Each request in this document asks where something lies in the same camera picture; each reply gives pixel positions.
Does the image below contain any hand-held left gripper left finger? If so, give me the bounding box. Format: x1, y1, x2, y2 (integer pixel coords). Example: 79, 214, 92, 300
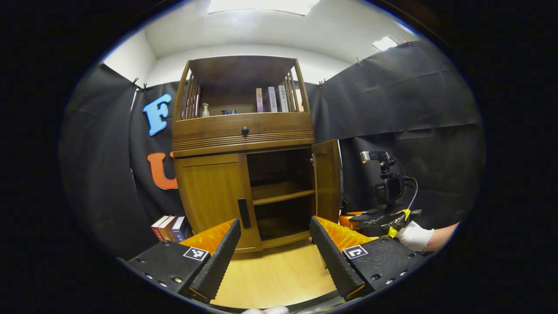
126, 218, 242, 304

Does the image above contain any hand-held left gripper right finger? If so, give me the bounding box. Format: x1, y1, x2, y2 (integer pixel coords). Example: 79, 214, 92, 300
310, 216, 430, 301

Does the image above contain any wooden shoe cabinet door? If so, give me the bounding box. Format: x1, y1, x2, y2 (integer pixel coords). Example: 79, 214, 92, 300
174, 153, 263, 253
311, 139, 342, 224

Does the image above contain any wooden double-door shoe cabinet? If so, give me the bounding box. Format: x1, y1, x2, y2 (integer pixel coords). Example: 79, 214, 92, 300
171, 55, 343, 254

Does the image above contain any blue book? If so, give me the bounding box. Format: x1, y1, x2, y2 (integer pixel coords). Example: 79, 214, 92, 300
171, 216, 193, 243

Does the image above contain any black backdrop cloth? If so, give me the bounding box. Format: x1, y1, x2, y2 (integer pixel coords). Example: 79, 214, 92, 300
59, 40, 485, 260

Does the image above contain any wooden drawer with black knob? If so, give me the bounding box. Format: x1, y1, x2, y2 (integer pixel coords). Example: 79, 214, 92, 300
172, 112, 314, 153

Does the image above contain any small ceiling light panel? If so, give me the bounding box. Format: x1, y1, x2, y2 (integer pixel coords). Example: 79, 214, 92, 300
372, 36, 398, 51

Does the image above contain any large ceiling light panel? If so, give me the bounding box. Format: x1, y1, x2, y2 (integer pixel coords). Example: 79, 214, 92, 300
207, 0, 321, 17

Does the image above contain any black cable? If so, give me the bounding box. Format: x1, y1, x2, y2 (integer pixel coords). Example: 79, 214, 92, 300
389, 156, 419, 211

